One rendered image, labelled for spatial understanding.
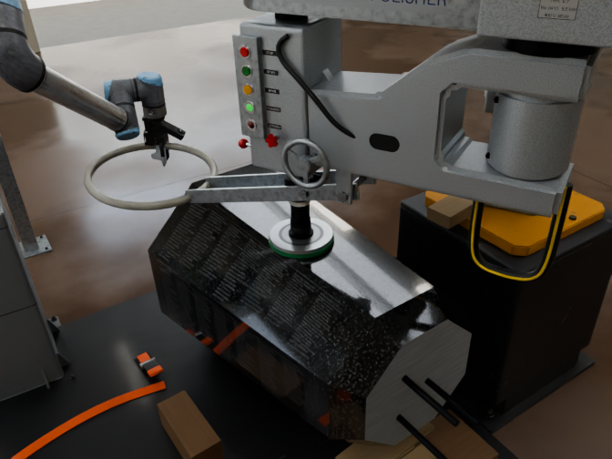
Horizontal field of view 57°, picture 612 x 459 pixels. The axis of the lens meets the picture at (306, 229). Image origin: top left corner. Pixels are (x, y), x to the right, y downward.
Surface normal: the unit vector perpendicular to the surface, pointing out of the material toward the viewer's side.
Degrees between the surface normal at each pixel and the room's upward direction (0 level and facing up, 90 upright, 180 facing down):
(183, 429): 0
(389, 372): 90
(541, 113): 90
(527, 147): 90
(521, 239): 0
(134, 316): 0
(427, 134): 90
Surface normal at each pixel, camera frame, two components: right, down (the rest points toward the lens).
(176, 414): -0.04, -0.85
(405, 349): 0.58, 0.42
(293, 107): -0.50, 0.47
